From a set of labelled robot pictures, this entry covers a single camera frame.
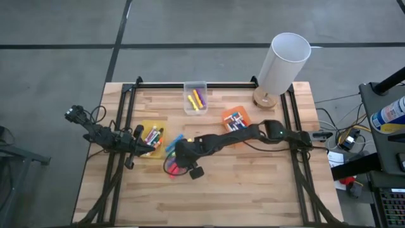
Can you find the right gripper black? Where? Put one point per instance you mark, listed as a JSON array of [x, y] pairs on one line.
[[188, 152]]

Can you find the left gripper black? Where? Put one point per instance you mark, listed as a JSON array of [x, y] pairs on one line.
[[136, 141]]

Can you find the orange Expo marker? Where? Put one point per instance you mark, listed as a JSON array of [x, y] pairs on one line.
[[158, 143]]

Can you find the teal highlighter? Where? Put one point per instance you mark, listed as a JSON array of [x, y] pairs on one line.
[[173, 154]]

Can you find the pink Expo marker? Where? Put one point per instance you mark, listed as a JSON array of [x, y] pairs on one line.
[[151, 133]]

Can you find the blue highlighter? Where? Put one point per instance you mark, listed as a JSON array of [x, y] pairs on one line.
[[174, 142]]

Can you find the purple highlighter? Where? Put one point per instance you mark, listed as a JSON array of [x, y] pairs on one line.
[[201, 96], [171, 162]]

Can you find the pink highlighter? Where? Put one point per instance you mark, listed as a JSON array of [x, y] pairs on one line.
[[172, 169], [173, 175]]

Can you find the dark green Expo marker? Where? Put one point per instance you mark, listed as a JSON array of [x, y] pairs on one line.
[[160, 130]]

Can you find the small black-cap white marker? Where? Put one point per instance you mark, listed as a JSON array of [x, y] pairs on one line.
[[232, 126]]

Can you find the small orange-cap white marker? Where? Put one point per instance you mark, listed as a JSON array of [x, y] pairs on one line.
[[228, 118]]

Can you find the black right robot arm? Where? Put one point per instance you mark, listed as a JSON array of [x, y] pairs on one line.
[[237, 137]]

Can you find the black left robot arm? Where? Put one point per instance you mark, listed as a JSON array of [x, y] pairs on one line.
[[95, 134]]

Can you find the yellow translucent plastic bin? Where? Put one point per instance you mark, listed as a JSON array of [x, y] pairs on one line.
[[144, 124]]

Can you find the clear plastic bin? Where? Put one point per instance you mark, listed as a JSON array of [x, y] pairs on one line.
[[187, 87]]

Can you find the orange translucent plastic bin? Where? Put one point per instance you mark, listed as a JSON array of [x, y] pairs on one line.
[[245, 112]]

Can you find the grey metal stand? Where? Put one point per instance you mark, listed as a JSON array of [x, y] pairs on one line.
[[19, 152]]

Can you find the white shade table lamp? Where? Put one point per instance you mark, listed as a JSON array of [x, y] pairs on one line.
[[284, 63]]

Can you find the white paper sheet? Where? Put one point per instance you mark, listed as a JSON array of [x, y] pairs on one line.
[[335, 160]]

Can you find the small blue electronics box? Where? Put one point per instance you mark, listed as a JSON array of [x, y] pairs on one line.
[[348, 141]]

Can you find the small red object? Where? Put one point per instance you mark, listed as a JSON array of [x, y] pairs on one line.
[[347, 181]]

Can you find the black diagonal bar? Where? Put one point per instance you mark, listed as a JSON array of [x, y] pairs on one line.
[[354, 168]]

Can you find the black cart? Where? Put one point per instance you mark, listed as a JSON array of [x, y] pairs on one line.
[[379, 149]]

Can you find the white wipes canister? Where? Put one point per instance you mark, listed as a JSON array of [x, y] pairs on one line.
[[389, 115]]

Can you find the black vertical pole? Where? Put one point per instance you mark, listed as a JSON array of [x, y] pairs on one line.
[[389, 81]]

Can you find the backlit keyboard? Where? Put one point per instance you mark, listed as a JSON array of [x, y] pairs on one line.
[[394, 209]]

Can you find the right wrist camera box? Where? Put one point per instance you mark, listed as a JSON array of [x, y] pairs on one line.
[[196, 173]]

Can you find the black metal rig frame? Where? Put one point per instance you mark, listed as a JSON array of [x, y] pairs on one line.
[[196, 85]]

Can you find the black frame clamp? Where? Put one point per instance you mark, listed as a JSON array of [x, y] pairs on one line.
[[254, 79], [138, 79]]

